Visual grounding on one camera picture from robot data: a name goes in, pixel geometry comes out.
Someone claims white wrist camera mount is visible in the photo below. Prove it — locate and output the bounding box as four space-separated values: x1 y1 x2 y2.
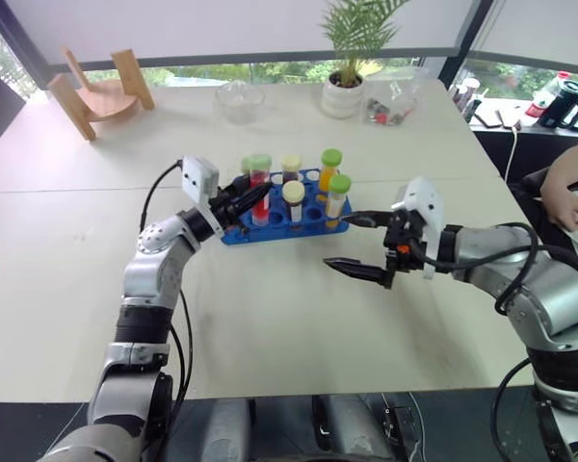
390 175 447 281
181 154 222 238

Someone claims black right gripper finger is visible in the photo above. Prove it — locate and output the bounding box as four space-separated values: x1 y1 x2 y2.
338 211 392 230
322 257 390 289

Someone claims white ribbed plant pot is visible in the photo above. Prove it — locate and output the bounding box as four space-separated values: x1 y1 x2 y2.
319 70 368 119

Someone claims clear glass bowl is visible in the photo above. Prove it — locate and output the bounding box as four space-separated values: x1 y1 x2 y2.
213 80 267 126

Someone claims green-capped red liquid tube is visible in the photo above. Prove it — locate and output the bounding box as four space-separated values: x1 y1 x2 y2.
248 153 274 227

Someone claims cream-capped dark liquid tube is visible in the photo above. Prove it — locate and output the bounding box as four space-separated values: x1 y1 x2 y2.
280 154 302 185
281 180 306 228

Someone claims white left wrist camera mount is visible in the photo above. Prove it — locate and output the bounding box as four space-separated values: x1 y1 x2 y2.
181 154 222 238

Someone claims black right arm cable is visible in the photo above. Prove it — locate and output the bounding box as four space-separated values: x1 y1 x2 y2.
398 221 543 317

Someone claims clear plastic container with bits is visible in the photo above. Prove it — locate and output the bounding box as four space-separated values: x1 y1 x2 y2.
362 65 433 128

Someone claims red-capped clear bottle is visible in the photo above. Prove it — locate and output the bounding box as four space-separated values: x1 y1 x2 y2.
525 70 572 119

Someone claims dark jar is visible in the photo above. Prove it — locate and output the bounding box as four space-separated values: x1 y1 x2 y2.
454 77 481 122

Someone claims person's bare hand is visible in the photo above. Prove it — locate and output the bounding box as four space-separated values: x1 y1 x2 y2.
549 194 578 232

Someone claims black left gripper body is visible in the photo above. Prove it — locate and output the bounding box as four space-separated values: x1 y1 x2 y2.
208 185 246 228

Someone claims black electric kettle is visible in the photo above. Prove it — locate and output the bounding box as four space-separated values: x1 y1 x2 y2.
538 79 578 131

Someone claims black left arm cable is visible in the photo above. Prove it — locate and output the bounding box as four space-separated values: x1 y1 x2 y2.
139 159 185 233

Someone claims green-capped pale liquid tube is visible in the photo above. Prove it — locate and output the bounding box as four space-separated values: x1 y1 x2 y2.
324 173 354 228

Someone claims green fern plant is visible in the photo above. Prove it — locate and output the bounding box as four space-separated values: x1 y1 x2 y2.
319 0 411 89

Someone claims blue test tube rack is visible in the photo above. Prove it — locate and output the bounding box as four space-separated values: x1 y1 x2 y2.
219 167 354 247

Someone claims wooden stand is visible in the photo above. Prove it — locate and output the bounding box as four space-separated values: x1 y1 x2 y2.
46 46 157 142

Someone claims green-capped orange liquid tube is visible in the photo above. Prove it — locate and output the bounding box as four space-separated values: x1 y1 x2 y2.
318 148 344 194

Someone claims black lower arm cable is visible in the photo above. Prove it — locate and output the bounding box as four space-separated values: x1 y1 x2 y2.
489 357 537 462
151 287 195 462

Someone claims white cable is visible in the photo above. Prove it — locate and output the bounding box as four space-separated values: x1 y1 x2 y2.
504 125 520 182

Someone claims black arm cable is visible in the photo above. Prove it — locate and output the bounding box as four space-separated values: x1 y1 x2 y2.
489 357 537 462
398 221 543 317
151 287 195 462
139 159 185 233

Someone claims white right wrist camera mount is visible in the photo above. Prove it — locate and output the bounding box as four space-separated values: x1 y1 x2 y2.
390 175 447 281

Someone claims grey rounded robot leg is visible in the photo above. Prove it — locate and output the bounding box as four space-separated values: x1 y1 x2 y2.
312 395 394 462

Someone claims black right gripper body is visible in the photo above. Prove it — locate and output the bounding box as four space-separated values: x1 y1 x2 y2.
382 208 429 291

